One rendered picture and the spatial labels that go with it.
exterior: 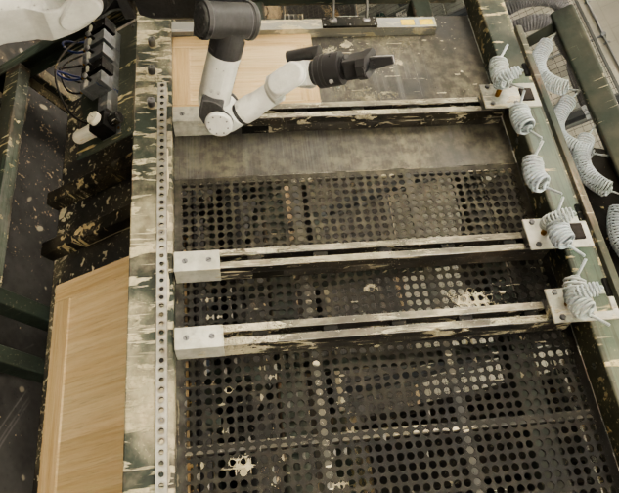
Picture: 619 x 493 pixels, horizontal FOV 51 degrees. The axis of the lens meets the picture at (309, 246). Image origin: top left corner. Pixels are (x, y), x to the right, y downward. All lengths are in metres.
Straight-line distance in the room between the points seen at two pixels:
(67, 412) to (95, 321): 0.29
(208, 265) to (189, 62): 0.83
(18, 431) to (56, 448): 0.36
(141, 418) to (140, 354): 0.16
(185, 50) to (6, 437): 1.45
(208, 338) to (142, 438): 0.29
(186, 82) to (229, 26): 0.60
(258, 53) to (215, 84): 0.59
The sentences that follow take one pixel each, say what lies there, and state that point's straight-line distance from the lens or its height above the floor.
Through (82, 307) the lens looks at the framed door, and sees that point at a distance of 2.33.
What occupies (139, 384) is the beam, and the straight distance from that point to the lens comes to 1.72.
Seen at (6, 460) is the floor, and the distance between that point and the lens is 2.51.
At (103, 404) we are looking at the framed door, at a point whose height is 0.49.
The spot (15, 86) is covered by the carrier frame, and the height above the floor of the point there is 0.17.
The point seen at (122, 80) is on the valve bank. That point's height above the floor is 0.76.
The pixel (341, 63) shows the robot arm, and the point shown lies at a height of 1.52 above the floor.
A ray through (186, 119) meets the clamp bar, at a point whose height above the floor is 0.96.
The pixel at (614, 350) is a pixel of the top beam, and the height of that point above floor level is 1.89.
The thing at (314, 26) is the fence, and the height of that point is 1.32.
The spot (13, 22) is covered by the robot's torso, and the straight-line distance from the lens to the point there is 2.07.
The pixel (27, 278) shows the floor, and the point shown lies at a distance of 2.75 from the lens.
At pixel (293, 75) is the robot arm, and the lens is 1.77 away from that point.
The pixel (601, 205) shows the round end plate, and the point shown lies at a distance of 2.64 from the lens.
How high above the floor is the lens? 1.91
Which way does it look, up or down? 21 degrees down
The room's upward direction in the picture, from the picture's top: 70 degrees clockwise
